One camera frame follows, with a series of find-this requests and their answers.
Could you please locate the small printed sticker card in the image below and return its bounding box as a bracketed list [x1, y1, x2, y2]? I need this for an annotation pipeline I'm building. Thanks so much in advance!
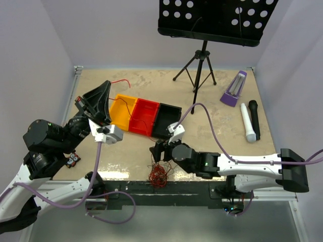
[66, 153, 81, 168]

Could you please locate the aluminium frame rail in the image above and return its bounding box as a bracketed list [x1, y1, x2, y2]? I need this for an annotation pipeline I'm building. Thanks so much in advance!
[37, 180, 297, 201]

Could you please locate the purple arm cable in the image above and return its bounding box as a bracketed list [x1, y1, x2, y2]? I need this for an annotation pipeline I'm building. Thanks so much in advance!
[174, 102, 323, 166]
[0, 141, 102, 210]

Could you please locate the purple metronome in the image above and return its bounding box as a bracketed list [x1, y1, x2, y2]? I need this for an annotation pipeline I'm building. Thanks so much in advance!
[220, 71, 247, 107]

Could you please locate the red plastic bin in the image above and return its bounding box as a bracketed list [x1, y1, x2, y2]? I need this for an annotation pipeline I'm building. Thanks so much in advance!
[129, 98, 159, 137]

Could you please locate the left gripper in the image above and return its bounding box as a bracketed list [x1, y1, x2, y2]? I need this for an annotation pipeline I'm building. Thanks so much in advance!
[60, 79, 114, 153]

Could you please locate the black microphone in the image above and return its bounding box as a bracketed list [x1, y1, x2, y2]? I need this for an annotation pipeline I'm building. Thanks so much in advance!
[248, 100, 260, 141]

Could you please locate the red brown cable bundle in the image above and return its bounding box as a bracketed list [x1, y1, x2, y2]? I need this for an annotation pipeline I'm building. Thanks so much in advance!
[147, 161, 175, 189]

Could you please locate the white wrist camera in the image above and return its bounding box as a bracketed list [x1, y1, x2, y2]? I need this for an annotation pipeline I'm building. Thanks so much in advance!
[89, 120, 124, 145]
[167, 122, 185, 145]

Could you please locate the black plastic bin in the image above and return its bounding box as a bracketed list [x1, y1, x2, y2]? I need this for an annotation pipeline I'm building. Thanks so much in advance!
[151, 103, 182, 139]

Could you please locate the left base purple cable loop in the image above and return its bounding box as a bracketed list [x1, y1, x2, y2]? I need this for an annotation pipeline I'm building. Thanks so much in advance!
[84, 190, 137, 224]

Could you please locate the white microphone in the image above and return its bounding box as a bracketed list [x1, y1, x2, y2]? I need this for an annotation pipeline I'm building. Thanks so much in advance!
[240, 103, 256, 143]

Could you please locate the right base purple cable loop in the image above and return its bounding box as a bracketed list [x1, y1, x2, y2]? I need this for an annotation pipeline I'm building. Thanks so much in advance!
[227, 191, 257, 217]

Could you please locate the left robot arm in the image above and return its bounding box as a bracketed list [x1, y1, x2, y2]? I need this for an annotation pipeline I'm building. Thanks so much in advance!
[1, 81, 111, 233]

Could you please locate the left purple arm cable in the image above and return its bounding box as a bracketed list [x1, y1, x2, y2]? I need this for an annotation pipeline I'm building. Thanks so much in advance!
[0, 141, 102, 210]

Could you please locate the orange plastic bin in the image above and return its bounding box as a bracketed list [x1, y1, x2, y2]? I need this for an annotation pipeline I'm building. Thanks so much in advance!
[109, 94, 138, 131]

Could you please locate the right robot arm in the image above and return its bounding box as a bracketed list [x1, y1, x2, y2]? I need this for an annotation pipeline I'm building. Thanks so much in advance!
[149, 140, 309, 198]

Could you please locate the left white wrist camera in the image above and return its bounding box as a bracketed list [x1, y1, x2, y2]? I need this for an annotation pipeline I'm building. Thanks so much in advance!
[89, 120, 124, 145]

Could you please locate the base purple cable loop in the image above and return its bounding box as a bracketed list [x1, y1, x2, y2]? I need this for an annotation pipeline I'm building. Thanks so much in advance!
[227, 191, 257, 217]
[84, 190, 137, 224]

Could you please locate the black music stand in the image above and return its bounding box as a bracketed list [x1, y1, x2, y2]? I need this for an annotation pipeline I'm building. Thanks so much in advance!
[157, 0, 279, 115]

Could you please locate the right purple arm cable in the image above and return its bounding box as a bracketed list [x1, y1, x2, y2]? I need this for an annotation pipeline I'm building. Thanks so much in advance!
[174, 102, 323, 166]

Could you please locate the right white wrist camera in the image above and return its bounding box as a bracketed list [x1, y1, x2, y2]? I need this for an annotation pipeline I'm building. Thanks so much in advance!
[167, 122, 185, 145]

